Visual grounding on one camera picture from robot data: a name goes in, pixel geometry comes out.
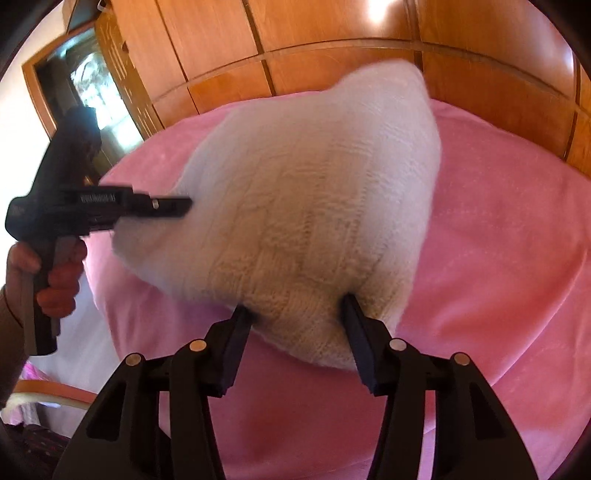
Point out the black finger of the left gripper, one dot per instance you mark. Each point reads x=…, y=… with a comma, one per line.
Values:
x=144, y=206

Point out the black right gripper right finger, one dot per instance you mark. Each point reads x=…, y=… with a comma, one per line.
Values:
x=475, y=436

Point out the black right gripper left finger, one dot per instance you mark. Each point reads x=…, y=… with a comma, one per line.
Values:
x=151, y=420

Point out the white knitted sweater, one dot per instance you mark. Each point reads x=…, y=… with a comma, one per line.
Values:
x=299, y=201

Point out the person's left forearm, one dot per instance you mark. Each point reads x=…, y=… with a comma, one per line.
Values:
x=12, y=355

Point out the person's left hand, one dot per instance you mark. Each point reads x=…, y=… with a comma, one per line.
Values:
x=57, y=300

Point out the pink bed blanket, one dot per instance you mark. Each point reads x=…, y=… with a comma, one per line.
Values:
x=504, y=276

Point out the wooden wardrobe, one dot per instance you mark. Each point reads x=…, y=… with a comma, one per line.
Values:
x=504, y=61

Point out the window with wooden frame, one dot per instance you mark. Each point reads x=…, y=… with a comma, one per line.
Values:
x=71, y=71

